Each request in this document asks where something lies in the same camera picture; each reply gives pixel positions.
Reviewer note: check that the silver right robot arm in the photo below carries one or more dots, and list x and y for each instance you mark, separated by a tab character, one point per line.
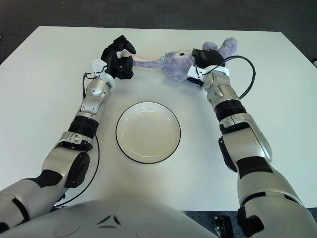
247	138

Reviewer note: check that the white plate with black rim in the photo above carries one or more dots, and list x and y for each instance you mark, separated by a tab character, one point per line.
148	134

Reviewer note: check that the black metal bracket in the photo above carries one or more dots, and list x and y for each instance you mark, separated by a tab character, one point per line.
223	226

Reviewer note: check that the purple plush bunny doll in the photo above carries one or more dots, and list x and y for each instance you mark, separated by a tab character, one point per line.
175	67

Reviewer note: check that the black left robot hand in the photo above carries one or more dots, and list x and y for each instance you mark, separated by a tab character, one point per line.
121	69

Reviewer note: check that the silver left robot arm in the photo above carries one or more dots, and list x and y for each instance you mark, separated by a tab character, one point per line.
94	91

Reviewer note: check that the grey robot torso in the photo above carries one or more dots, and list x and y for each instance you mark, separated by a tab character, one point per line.
111	220

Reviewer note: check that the small grey white object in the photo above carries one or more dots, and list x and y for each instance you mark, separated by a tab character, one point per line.
314	63

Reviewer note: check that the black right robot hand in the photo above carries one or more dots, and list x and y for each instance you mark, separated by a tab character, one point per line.
209	58

